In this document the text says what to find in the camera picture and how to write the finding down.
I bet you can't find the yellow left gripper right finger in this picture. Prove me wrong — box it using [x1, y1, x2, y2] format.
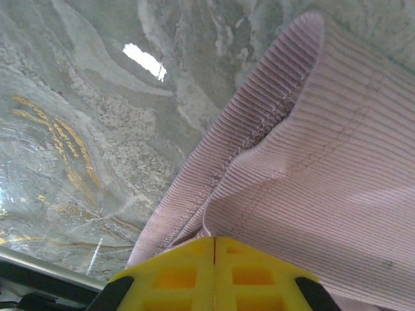
[215, 235, 342, 311]

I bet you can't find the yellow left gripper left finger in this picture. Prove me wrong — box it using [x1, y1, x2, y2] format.
[86, 236, 215, 311]

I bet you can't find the pink ribbed tank top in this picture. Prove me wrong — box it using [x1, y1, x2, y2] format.
[124, 9, 415, 311]

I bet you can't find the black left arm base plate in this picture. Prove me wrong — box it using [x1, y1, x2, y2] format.
[0, 260, 104, 311]

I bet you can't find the aluminium front rail frame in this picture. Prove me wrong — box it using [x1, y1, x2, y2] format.
[0, 248, 110, 291]

